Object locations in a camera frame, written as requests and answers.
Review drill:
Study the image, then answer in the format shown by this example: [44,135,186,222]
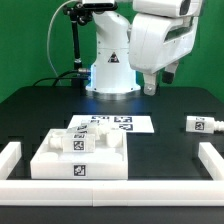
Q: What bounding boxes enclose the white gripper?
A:
[129,13,198,96]

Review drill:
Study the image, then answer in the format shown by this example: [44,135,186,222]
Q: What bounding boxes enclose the white square tabletop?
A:
[30,129,128,180]

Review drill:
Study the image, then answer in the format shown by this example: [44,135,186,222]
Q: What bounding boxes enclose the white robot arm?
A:
[81,0,204,99]

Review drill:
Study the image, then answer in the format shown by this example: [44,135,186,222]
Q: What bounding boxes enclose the white sheet with tags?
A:
[68,115,154,133]

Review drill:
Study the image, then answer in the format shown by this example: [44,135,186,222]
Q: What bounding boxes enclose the white U-shaped fence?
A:
[0,142,224,207]

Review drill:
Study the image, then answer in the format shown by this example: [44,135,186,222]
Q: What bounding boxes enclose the black cables at base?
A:
[32,68,92,88]

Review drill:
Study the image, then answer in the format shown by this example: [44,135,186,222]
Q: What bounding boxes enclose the black camera stand pole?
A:
[62,1,88,88]

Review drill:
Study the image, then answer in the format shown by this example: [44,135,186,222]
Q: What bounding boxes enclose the grey cable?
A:
[46,0,80,78]

